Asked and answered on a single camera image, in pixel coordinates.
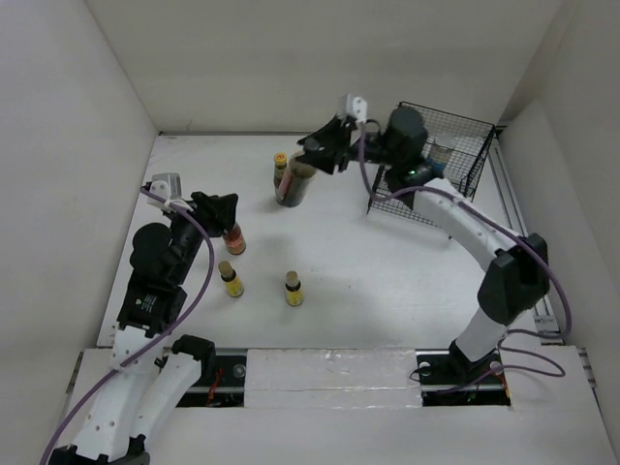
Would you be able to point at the black wire basket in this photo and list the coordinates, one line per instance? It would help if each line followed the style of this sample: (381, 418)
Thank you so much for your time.
(431, 143)

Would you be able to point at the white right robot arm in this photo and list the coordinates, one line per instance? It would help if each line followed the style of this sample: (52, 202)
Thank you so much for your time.
(516, 272)

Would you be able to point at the white shaker blue label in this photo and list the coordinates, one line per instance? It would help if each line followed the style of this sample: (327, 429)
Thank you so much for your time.
(427, 153)

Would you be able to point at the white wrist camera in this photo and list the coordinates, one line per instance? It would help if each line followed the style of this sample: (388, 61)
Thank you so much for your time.
(350, 106)
(164, 189)

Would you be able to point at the small yellow bottle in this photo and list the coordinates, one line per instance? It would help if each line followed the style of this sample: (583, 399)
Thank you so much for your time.
(294, 295)
(232, 282)

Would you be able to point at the red sauce bottle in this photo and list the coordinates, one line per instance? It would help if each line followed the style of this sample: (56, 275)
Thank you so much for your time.
(234, 240)

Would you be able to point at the yellow cap sauce bottle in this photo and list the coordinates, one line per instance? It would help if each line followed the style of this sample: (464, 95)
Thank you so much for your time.
(280, 160)

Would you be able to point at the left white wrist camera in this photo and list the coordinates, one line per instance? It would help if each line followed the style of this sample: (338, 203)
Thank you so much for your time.
(164, 189)

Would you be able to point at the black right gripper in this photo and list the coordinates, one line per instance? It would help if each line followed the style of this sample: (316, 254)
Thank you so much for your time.
(337, 141)

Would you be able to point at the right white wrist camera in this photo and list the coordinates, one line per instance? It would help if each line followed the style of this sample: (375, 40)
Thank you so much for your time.
(350, 106)

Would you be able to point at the dark soy sauce bottle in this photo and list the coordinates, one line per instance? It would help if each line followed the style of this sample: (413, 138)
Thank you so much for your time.
(294, 183)

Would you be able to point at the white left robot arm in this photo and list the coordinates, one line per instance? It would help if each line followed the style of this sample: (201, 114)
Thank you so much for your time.
(117, 419)

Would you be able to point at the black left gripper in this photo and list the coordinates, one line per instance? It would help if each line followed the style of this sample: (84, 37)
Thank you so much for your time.
(216, 210)

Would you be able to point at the metal base rail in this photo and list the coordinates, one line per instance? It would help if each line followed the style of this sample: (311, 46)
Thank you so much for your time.
(391, 379)

